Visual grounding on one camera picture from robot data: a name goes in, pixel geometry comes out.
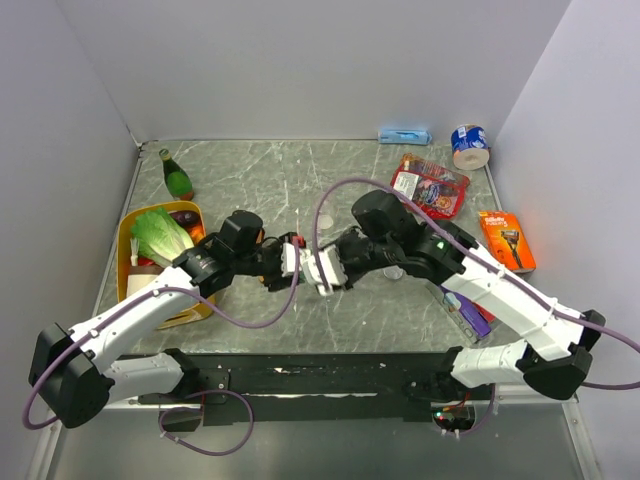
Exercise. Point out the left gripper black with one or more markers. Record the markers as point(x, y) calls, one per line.
point(276, 281)

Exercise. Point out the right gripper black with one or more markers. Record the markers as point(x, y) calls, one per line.
point(344, 238)

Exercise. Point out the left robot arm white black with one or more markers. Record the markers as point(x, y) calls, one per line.
point(78, 372)

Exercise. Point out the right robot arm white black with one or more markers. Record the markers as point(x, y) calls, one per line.
point(552, 354)

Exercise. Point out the dark green glass bottle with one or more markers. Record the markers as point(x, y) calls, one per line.
point(176, 179)

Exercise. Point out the clear plastic lid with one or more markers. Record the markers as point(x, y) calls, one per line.
point(393, 273)

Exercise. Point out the yellow plastic basket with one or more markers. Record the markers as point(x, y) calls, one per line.
point(196, 313)

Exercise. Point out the purple eggplant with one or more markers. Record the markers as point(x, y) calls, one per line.
point(185, 218)

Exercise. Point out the red snack bag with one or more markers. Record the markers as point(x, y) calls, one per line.
point(438, 191)

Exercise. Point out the green lettuce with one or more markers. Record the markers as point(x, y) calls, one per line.
point(160, 238)

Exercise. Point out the blue tissue pack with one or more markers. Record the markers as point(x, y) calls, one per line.
point(404, 137)

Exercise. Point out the purple chocolate bar box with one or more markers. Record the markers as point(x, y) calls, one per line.
point(464, 313)

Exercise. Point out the red flat box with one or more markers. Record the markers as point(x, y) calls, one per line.
point(488, 316)

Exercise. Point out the orange razor package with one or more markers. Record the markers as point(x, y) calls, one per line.
point(506, 241)

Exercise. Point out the toilet paper roll blue wrap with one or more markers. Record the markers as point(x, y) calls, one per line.
point(470, 147)

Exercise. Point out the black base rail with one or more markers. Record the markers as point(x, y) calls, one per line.
point(336, 386)

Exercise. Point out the aluminium frame rail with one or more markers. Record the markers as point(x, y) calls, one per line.
point(508, 395)

